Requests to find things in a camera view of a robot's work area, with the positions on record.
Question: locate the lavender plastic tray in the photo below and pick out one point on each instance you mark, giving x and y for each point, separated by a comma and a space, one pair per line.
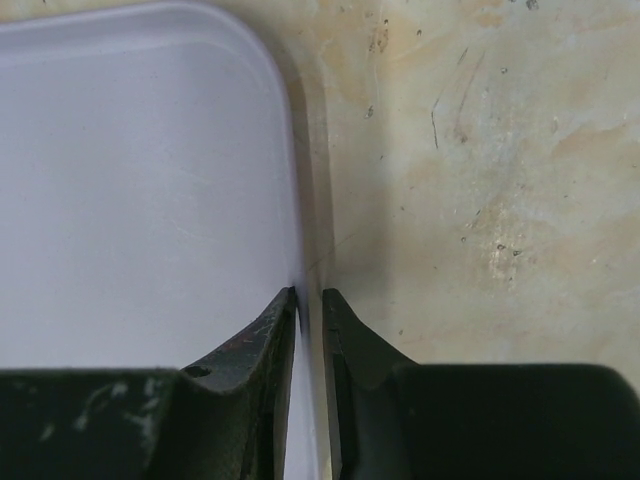
149, 206

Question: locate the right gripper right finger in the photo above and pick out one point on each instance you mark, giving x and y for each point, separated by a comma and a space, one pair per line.
393, 418

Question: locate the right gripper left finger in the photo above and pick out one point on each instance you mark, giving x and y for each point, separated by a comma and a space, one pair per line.
222, 417

